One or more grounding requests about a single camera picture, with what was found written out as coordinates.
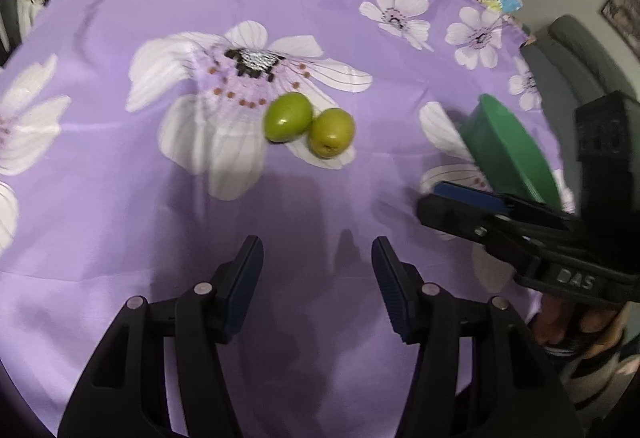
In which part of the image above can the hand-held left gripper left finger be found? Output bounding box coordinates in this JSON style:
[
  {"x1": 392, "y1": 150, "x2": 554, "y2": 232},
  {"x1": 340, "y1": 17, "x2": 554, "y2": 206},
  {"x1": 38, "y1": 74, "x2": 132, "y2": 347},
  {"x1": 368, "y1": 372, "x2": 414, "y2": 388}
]
[{"x1": 57, "y1": 234, "x2": 265, "y2": 438}]

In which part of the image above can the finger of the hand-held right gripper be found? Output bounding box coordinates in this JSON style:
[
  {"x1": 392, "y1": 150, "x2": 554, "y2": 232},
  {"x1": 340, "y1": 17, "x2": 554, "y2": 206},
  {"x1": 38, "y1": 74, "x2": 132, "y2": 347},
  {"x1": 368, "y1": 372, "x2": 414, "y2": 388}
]
[
  {"x1": 417, "y1": 195, "x2": 553, "y2": 276},
  {"x1": 432, "y1": 181, "x2": 583, "y2": 233}
]

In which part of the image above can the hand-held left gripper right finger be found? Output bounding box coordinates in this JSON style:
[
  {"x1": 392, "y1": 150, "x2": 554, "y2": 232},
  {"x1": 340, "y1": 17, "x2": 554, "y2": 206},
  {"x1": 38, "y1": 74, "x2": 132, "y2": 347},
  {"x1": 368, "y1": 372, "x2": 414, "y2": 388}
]
[{"x1": 371, "y1": 236, "x2": 583, "y2": 438}]

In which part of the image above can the green bowl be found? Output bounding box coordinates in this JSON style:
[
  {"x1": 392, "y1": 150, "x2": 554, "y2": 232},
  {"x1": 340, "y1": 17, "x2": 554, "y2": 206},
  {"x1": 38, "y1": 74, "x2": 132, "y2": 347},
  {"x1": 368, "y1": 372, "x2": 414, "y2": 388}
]
[{"x1": 458, "y1": 93, "x2": 562, "y2": 208}]

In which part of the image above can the green jujube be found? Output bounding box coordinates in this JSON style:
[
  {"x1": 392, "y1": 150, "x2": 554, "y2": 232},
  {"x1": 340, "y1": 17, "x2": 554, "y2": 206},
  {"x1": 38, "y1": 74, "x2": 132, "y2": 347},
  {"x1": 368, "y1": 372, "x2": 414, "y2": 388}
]
[
  {"x1": 307, "y1": 108, "x2": 356, "y2": 158},
  {"x1": 263, "y1": 92, "x2": 314, "y2": 143}
]

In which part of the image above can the person's right forearm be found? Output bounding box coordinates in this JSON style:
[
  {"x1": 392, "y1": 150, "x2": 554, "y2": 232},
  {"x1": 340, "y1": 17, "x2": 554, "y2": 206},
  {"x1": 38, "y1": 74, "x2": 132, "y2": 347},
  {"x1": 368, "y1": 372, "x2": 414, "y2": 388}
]
[{"x1": 542, "y1": 313, "x2": 640, "y2": 424}]

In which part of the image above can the person's right hand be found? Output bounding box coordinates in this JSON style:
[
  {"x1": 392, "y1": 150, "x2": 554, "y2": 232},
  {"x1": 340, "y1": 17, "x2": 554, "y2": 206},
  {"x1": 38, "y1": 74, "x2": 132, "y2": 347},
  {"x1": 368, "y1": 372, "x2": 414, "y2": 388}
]
[{"x1": 532, "y1": 291, "x2": 632, "y2": 361}]

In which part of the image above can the grey sofa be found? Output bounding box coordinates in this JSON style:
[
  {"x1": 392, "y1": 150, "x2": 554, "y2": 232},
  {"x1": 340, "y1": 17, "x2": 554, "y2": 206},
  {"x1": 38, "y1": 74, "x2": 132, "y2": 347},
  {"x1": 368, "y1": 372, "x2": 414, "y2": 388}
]
[{"x1": 520, "y1": 13, "x2": 640, "y2": 129}]

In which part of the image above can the purple floral tablecloth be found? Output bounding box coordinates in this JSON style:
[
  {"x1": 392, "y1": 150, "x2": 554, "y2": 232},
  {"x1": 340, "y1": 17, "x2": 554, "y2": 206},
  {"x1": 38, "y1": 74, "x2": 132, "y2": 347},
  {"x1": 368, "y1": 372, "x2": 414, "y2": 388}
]
[{"x1": 0, "y1": 0, "x2": 576, "y2": 438}]

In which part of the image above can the framed wall picture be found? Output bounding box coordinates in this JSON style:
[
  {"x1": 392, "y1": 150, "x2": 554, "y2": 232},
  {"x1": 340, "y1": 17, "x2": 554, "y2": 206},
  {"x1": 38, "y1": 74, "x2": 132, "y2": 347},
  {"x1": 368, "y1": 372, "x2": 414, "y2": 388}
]
[{"x1": 600, "y1": 0, "x2": 640, "y2": 56}]

